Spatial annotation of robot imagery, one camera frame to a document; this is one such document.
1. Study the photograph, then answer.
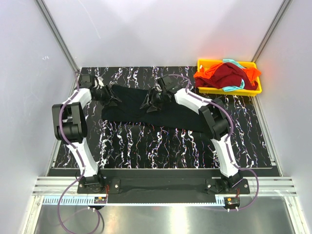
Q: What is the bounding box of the dark red t shirt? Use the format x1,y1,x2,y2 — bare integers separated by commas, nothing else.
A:
195,62,259,90

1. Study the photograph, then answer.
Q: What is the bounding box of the yellow plastic bin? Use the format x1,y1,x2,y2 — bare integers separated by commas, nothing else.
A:
194,59,262,97

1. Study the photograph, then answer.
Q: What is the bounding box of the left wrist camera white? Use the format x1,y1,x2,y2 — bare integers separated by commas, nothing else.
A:
95,77,105,89

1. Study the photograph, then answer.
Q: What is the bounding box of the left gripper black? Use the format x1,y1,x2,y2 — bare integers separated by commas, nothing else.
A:
93,84,121,108

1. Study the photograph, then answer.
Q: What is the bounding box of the aluminium frame post left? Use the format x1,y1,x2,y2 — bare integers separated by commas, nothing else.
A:
34,0,80,72

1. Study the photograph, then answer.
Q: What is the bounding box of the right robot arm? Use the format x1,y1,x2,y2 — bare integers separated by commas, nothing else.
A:
140,74,243,193

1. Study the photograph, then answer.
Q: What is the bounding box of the black t shirt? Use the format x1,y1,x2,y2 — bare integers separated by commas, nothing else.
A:
101,85,205,133

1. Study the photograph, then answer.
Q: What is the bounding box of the teal t shirt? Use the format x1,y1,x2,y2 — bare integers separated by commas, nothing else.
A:
222,59,245,92

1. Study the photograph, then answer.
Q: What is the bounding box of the aluminium frame post right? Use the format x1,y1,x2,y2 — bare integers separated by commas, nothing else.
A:
251,0,292,63

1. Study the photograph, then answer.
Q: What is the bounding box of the orange t shirt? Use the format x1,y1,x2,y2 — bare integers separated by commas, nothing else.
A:
193,63,262,86

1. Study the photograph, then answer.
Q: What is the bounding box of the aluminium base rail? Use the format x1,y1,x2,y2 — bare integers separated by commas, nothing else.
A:
33,176,296,196

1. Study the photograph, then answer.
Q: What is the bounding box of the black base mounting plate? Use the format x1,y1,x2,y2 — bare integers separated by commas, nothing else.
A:
78,168,252,204

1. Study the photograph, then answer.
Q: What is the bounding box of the white slotted cable duct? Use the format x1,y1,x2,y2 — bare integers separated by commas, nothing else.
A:
43,195,225,207

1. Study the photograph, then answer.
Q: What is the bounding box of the aluminium frame post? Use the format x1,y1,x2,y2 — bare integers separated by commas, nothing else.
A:
251,0,292,63
34,0,80,72

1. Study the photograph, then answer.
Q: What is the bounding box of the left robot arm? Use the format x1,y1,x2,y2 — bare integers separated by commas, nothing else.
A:
52,75,121,194

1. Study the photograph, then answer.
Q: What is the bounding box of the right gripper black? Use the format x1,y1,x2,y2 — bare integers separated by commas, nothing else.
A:
140,87,167,114

